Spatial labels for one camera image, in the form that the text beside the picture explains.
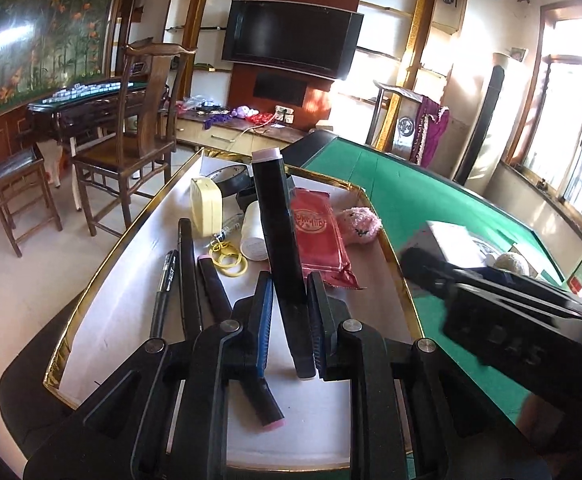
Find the black ribbed round object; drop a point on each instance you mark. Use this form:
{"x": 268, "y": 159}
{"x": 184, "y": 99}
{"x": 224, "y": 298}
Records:
{"x": 246, "y": 199}

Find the beige fuzzy ball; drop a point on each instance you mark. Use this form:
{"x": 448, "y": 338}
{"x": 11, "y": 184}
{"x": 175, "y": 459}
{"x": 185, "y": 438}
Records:
{"x": 511, "y": 262}

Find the small framed picture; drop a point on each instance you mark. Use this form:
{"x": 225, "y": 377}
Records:
{"x": 517, "y": 53}

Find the black rectangular wall panel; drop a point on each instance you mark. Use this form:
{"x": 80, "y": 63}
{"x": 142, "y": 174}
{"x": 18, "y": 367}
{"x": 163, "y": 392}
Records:
{"x": 278, "y": 89}

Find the white sack with red mark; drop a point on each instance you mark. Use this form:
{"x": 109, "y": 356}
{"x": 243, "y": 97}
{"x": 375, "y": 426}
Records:
{"x": 53, "y": 157}

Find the white cardboard box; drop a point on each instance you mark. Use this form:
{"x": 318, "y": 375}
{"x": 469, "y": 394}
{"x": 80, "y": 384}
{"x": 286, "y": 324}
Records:
{"x": 451, "y": 240}

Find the colourful clutter pile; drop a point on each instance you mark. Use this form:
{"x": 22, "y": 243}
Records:
{"x": 211, "y": 110}

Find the floor-standing air conditioner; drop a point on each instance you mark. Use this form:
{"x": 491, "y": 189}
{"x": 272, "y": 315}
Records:
{"x": 491, "y": 125}

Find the yellow rings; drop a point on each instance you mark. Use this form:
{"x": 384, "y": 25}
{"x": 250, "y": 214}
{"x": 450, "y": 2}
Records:
{"x": 219, "y": 250}

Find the carved wooden chair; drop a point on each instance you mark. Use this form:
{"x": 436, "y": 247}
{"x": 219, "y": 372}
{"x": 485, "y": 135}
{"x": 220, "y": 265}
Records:
{"x": 401, "y": 120}

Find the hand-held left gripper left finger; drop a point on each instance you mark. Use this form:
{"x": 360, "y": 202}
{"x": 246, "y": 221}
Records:
{"x": 266, "y": 325}

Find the purple fringed cloth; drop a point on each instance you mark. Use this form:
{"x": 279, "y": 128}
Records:
{"x": 433, "y": 130}

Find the white power strip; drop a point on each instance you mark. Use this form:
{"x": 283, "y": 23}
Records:
{"x": 283, "y": 112}

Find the yellow plastic case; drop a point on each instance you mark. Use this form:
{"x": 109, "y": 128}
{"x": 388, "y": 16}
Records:
{"x": 206, "y": 205}

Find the flower mural painting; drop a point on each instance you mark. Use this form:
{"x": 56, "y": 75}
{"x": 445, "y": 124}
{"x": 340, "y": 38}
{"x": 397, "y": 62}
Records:
{"x": 36, "y": 30}

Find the wood-framed barred window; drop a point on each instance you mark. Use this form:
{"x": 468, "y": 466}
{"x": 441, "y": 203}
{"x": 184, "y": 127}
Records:
{"x": 566, "y": 125}

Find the gold-edged white box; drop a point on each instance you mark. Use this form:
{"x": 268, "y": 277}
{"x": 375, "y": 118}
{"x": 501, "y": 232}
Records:
{"x": 136, "y": 270}

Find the black gel pen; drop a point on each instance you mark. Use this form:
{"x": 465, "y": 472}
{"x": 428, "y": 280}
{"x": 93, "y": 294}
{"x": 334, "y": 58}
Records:
{"x": 163, "y": 295}

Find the brown wooden chair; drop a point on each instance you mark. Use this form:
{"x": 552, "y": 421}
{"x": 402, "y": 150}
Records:
{"x": 136, "y": 150}

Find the dark table with tiles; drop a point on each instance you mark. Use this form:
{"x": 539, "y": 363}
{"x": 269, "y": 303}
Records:
{"x": 81, "y": 105}

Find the low wooden cabinet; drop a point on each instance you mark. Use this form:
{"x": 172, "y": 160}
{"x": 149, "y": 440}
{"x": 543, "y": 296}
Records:
{"x": 231, "y": 132}

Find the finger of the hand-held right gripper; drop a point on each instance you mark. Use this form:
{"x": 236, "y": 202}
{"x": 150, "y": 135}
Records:
{"x": 428, "y": 275}
{"x": 521, "y": 287}

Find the pink fuzzy pompom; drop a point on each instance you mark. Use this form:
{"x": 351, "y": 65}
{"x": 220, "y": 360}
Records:
{"x": 358, "y": 225}

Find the black flat television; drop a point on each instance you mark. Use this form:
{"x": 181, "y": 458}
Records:
{"x": 291, "y": 40}

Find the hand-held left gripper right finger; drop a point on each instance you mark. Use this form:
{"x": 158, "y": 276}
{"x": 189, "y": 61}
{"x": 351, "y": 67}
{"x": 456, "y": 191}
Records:
{"x": 316, "y": 325}

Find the red foil packet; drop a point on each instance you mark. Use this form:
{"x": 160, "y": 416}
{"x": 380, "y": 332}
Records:
{"x": 316, "y": 240}

